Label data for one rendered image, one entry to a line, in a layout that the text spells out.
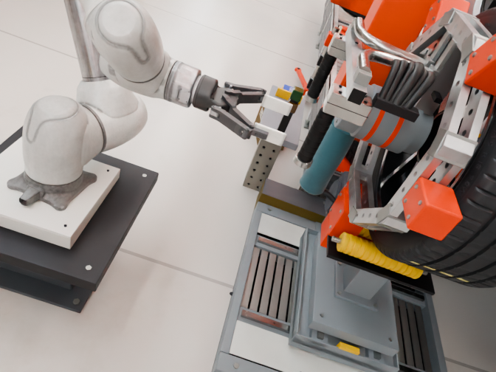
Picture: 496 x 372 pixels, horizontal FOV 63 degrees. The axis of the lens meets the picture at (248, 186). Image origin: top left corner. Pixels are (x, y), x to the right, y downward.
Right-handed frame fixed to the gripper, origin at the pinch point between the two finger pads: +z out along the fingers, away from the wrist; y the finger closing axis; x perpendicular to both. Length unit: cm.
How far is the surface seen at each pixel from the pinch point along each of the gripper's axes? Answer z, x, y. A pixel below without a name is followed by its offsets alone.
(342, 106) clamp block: 9.6, 9.7, 2.5
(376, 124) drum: 21.9, 3.0, -10.1
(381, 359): 60, -66, 4
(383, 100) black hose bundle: 15.8, 14.9, 4.5
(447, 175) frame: 33.0, 7.6, 9.9
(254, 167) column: 3, -70, -76
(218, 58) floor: -45, -82, -204
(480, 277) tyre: 53, -11, 13
